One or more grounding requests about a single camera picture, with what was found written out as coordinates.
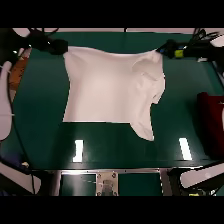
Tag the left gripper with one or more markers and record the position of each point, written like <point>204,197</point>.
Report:
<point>59,46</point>

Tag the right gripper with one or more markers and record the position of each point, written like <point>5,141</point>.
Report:
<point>168,48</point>

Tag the white T-shirt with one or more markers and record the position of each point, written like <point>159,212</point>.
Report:
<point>110,90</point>

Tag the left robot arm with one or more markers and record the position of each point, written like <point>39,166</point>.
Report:
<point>4,110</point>

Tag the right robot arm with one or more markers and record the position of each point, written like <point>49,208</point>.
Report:
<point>200,176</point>

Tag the dark red garment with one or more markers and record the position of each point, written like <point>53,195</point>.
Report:
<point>213,123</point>

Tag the silver frame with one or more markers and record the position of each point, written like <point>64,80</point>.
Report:
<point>106,181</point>

